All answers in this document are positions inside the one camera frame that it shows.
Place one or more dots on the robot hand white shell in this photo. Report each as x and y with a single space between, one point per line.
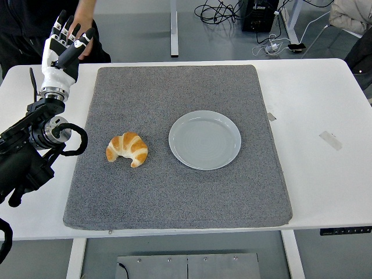
55 77

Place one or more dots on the golden croissant bread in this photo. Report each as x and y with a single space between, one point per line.
128 148

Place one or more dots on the person's forearm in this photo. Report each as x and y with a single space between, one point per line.
85 8

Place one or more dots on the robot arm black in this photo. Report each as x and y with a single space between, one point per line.
26 151

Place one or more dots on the grey round plate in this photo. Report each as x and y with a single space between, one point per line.
205 140

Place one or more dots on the grey metal plate with screws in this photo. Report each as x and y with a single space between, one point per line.
189 266

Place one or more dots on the person's hand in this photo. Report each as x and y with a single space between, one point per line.
86 50

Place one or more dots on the person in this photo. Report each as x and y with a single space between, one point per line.
20 20

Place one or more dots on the white desk leg straight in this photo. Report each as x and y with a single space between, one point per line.
173 29

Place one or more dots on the grey fabric mat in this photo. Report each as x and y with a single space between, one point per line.
174 189

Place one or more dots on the white table leg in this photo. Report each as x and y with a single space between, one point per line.
76 258
293 255

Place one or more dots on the black computer tower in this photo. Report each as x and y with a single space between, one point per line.
258 16

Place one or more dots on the small grey tape piece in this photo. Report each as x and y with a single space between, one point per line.
272 116

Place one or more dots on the black phone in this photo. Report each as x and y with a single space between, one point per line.
296 47

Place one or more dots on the white desk leg slanted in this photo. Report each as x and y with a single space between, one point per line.
292 20

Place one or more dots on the large grey tape piece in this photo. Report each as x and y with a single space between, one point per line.
330 140

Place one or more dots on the beige padded jacket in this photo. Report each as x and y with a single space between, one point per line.
351 14

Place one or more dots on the black garment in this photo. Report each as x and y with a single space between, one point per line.
361 64

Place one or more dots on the black table control panel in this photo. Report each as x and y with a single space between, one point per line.
346 231

